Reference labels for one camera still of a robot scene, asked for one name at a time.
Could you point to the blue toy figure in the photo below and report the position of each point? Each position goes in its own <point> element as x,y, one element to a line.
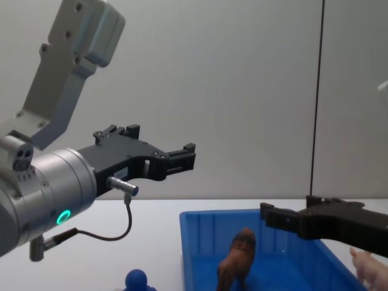
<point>136,279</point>

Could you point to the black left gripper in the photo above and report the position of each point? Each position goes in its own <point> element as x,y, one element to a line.
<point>121,157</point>

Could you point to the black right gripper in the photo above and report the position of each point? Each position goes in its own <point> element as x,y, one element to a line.
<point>339,222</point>

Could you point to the blue plastic bin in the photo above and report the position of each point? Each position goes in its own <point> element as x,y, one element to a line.
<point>200,242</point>

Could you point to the brown toy animal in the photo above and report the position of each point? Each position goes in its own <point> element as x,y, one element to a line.
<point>239,257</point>

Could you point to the pink toy animal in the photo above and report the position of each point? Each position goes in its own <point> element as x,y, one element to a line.
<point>369,269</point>

